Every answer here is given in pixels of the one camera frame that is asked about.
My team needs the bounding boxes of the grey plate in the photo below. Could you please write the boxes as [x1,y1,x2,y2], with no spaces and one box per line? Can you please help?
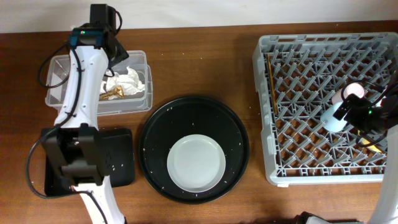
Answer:
[167,134,226,193]

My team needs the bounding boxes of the black rectangular tray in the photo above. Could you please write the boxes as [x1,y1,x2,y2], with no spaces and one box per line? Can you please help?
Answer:
[42,127,135,196]

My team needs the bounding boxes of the white napkin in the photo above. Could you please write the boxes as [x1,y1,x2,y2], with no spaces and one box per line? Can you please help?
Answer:
[100,67,146,95]

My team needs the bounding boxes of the gold foil wrapper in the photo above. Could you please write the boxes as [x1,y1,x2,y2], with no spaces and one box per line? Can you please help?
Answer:
[99,86,124,100]

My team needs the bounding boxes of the grey dishwasher rack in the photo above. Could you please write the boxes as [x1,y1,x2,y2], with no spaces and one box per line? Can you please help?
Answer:
[252,32,397,187]

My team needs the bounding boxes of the clear plastic storage bin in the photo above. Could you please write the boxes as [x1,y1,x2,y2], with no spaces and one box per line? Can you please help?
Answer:
[47,50,153,116]

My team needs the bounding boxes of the round black serving tray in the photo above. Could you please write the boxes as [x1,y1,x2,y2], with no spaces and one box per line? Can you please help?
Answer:
[138,96,250,204]

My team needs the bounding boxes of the pink cup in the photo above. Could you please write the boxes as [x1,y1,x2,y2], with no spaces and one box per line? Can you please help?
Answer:
[331,83,365,105]

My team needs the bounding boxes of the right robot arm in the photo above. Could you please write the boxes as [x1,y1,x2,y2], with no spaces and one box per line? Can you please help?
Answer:
[333,95,397,224]

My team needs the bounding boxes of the yellow bowl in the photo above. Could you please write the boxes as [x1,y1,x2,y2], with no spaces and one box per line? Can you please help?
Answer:
[356,131,385,153]

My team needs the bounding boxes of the blue cup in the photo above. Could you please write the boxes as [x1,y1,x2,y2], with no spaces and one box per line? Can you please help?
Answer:
[320,102,347,133]

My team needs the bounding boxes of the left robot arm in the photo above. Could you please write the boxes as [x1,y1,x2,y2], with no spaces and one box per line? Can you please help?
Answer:
[37,4,129,223]

